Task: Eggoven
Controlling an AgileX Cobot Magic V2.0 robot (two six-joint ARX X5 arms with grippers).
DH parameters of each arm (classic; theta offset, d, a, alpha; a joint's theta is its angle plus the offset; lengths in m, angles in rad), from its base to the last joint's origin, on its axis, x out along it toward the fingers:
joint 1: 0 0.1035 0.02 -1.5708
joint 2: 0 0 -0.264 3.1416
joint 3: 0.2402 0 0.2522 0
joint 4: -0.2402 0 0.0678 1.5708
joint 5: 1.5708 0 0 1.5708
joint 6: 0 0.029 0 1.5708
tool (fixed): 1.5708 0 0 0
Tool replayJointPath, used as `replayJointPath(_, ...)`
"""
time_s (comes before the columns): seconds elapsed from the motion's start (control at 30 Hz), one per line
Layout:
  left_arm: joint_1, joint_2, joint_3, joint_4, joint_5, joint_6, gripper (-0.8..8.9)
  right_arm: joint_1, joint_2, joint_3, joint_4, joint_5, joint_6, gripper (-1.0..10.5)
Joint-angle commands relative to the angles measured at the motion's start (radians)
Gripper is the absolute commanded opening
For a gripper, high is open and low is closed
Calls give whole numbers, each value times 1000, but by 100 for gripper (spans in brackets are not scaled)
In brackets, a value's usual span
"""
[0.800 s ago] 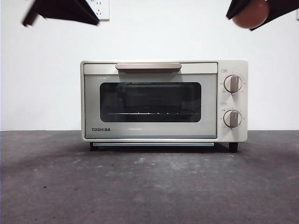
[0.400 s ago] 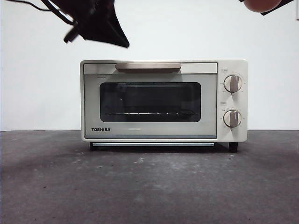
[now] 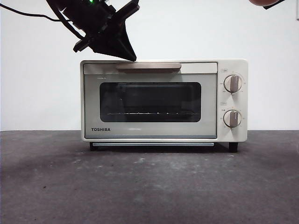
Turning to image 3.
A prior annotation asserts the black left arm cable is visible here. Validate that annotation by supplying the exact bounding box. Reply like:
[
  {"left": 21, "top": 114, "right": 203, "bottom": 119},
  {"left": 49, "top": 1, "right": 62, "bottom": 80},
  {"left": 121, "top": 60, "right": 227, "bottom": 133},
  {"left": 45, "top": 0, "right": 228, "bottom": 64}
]
[{"left": 0, "top": 4, "right": 86, "bottom": 39}]

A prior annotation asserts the brown egg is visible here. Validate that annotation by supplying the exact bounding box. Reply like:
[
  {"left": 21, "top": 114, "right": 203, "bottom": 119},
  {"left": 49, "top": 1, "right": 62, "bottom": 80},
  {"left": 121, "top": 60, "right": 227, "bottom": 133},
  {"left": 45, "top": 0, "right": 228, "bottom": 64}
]
[{"left": 249, "top": 0, "right": 280, "bottom": 7}]

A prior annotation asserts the glass oven door with handle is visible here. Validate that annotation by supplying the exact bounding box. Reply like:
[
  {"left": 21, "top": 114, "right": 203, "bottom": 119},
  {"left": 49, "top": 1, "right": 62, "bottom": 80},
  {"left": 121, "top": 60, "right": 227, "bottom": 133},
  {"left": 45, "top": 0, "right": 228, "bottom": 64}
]
[{"left": 83, "top": 62, "right": 218, "bottom": 140}]

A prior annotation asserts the cream Toshiba toaster oven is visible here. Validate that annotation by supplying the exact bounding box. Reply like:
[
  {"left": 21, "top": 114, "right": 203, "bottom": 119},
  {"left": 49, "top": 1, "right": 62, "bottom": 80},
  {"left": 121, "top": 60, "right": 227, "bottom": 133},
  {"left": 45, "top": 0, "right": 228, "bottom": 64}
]
[{"left": 79, "top": 59, "right": 248, "bottom": 154}]

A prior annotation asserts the metal wire oven rack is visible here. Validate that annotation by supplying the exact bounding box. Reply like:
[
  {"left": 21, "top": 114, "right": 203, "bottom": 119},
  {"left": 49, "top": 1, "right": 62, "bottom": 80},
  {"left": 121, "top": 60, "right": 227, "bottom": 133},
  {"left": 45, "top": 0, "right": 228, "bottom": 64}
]
[{"left": 107, "top": 111, "right": 187, "bottom": 116}]

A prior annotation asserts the cream temperature knob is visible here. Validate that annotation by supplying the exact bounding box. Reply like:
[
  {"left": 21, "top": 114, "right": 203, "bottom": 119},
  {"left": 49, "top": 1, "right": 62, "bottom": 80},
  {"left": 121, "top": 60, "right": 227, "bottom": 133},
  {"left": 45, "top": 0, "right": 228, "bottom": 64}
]
[{"left": 223, "top": 74, "right": 242, "bottom": 93}]

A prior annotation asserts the cream timer knob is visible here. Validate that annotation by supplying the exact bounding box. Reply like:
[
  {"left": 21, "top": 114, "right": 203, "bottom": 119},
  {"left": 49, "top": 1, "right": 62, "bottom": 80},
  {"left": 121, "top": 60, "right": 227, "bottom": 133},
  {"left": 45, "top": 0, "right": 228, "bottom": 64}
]
[{"left": 223, "top": 110, "right": 242, "bottom": 128}]

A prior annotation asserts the metal crumb tray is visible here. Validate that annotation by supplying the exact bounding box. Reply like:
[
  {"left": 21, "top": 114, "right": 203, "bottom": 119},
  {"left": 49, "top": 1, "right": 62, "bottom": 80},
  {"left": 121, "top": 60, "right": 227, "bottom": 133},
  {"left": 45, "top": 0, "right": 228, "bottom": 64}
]
[{"left": 92, "top": 142, "right": 214, "bottom": 147}]

